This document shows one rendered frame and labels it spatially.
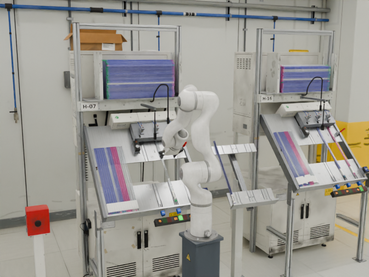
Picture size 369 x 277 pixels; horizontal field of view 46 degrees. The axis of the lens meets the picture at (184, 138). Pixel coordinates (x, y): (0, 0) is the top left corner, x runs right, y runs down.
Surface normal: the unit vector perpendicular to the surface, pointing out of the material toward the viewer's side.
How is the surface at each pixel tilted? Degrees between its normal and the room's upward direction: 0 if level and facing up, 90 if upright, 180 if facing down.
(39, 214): 90
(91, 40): 80
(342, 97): 90
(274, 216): 90
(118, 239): 90
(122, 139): 43
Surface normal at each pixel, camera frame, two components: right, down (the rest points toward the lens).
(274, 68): -0.91, 0.07
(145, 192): 0.28, -0.60
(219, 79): 0.41, 0.18
